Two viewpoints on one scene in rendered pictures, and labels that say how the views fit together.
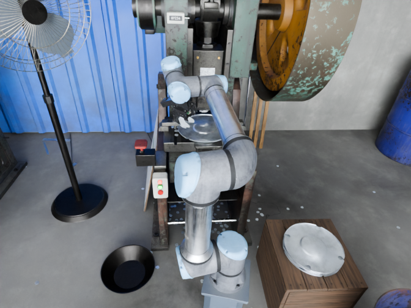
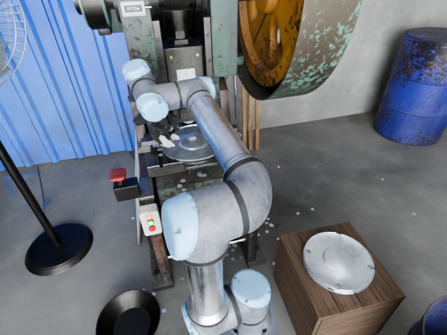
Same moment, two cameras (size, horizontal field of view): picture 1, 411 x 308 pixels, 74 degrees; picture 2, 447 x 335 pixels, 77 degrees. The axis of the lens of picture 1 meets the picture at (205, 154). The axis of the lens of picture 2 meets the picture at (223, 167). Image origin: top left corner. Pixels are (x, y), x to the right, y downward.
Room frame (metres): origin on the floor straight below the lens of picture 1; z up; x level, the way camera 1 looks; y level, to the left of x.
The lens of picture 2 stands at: (0.21, 0.00, 1.45)
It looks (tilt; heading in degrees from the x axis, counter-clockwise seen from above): 38 degrees down; 354
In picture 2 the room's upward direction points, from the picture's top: 2 degrees counter-clockwise
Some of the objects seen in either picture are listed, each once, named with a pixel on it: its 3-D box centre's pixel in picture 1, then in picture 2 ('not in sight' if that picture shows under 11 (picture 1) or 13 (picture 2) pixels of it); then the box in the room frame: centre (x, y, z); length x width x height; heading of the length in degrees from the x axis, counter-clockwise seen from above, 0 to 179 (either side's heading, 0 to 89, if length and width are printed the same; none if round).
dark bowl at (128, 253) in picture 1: (129, 270); (130, 322); (0.87, 0.40, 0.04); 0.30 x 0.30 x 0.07
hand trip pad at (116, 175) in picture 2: (141, 148); (120, 180); (1.12, 0.32, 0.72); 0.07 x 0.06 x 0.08; 8
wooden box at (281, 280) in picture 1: (303, 269); (328, 284); (0.86, -0.56, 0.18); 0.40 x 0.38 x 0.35; 5
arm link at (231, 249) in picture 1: (229, 251); (248, 295); (0.63, -0.11, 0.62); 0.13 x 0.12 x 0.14; 107
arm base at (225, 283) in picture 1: (228, 268); (249, 312); (0.63, -0.12, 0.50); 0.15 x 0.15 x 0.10
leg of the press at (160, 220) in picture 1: (159, 151); (144, 174); (1.49, 0.31, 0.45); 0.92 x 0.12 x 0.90; 8
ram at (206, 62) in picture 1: (206, 75); (185, 78); (1.35, 0.02, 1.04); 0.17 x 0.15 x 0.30; 8
